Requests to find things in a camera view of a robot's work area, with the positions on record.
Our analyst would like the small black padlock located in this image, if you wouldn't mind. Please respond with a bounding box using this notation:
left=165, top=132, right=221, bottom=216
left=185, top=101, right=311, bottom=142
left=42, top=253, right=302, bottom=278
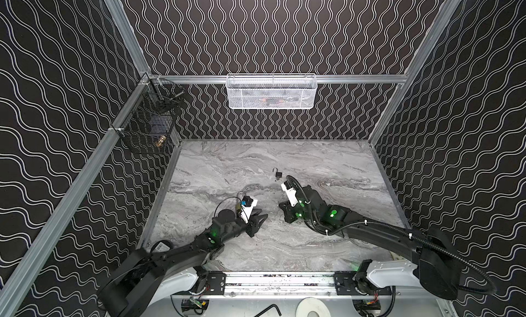
left=272, top=167, right=283, bottom=181

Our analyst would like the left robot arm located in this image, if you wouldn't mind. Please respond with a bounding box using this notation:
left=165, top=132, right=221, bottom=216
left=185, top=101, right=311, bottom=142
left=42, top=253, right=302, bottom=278
left=97, top=208, right=268, bottom=316

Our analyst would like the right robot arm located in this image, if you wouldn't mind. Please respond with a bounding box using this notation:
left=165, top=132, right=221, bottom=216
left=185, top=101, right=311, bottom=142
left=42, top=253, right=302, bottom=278
left=279, top=181, right=497, bottom=301

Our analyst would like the black allen key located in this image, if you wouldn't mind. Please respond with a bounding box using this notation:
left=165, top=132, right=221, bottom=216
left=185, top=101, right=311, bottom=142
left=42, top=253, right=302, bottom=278
left=255, top=304, right=282, bottom=317

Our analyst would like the white tape roll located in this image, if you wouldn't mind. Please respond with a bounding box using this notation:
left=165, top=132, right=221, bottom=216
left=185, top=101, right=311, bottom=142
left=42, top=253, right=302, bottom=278
left=295, top=297, right=331, bottom=317

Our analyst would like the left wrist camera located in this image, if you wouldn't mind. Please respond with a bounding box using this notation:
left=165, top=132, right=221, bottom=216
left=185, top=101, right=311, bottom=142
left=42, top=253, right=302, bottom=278
left=240, top=195, right=258, bottom=223

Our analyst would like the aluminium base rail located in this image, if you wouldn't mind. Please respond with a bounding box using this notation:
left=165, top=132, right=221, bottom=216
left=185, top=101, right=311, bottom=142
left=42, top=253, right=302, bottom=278
left=147, top=269, right=393, bottom=305

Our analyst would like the white mesh wall basket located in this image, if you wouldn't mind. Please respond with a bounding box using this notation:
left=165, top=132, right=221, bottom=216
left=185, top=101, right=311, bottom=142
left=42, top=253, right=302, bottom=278
left=225, top=73, right=318, bottom=110

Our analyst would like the black wire wall basket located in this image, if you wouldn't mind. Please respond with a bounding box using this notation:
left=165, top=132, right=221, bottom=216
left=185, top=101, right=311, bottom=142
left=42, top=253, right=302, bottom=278
left=112, top=79, right=186, bottom=156

